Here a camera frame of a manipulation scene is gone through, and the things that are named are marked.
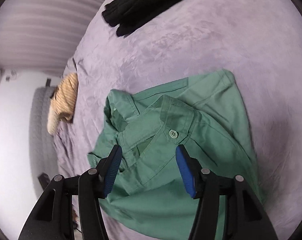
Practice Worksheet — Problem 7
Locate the grey quilted headboard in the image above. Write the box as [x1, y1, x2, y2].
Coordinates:
[28, 86, 61, 193]

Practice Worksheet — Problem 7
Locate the green work jacket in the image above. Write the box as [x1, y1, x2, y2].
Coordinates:
[88, 69, 262, 239]

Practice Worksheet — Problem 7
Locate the beige striped folded garment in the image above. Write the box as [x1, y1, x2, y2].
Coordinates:
[47, 73, 78, 135]

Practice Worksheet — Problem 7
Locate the black folded garment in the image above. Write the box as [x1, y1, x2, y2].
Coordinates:
[102, 0, 182, 37]

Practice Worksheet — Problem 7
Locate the lavender plush bed blanket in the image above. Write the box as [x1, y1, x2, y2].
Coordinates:
[54, 0, 302, 239]

